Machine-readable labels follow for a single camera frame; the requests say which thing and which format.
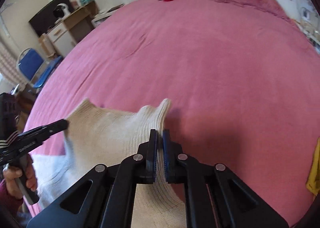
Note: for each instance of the beige knit sweater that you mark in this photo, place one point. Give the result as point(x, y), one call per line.
point(105, 136)

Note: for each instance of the pink bed blanket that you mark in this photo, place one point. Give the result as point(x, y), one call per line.
point(243, 86)

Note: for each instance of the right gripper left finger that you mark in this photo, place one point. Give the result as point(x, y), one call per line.
point(105, 196)

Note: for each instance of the blue folding chair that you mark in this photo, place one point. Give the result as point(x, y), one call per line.
point(35, 69)

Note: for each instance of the patterned curtain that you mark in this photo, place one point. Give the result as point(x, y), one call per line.
point(8, 68)

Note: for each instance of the wooden desk with drawers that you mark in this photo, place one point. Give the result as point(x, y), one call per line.
point(66, 34)

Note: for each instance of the black monitor screen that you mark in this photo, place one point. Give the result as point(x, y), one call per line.
point(45, 19)

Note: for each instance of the yellow garment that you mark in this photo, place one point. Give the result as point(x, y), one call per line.
point(312, 183)

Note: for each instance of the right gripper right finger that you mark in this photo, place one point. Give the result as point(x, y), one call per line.
point(214, 195)

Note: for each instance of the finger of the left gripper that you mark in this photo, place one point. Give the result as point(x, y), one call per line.
point(45, 132)

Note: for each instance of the person left forearm red sleeve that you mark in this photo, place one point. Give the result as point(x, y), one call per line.
point(9, 202)

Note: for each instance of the white bedside table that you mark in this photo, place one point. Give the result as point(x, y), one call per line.
point(309, 25)

